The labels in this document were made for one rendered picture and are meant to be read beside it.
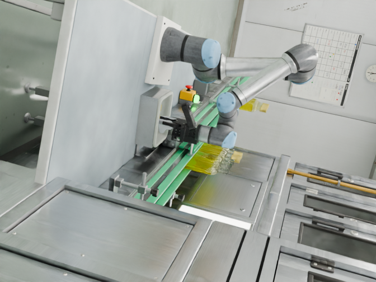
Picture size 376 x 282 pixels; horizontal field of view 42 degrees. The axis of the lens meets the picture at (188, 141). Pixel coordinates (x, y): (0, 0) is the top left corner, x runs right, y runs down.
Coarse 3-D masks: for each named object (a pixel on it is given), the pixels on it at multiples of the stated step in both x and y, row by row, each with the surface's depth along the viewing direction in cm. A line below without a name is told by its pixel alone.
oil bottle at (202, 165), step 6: (192, 162) 225; (198, 162) 224; (204, 162) 224; (210, 162) 224; (216, 162) 225; (186, 168) 227; (192, 168) 226; (198, 168) 225; (204, 168) 224; (210, 168) 223; (216, 168) 223; (210, 174) 224
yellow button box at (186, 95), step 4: (184, 88) 263; (180, 92) 258; (184, 92) 258; (188, 92) 257; (192, 92) 258; (180, 96) 259; (184, 96) 258; (188, 96) 258; (192, 96) 258; (180, 100) 260; (184, 100) 259; (188, 100) 259
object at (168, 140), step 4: (172, 128) 222; (168, 132) 223; (168, 136) 223; (164, 140) 225; (168, 140) 224; (172, 140) 223; (164, 144) 225; (168, 144) 225; (172, 144) 224; (176, 144) 224
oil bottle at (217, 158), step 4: (196, 152) 232; (200, 152) 233; (204, 152) 233; (200, 156) 229; (204, 156) 229; (208, 156) 229; (212, 156) 230; (216, 156) 231; (216, 160) 228; (220, 160) 229; (220, 164) 229
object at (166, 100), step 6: (162, 96) 202; (168, 96) 214; (162, 102) 215; (168, 102) 215; (162, 108) 216; (168, 108) 216; (162, 114) 217; (168, 114) 217; (156, 120) 201; (156, 126) 202; (156, 132) 203; (156, 138) 205; (162, 138) 216; (156, 144) 208
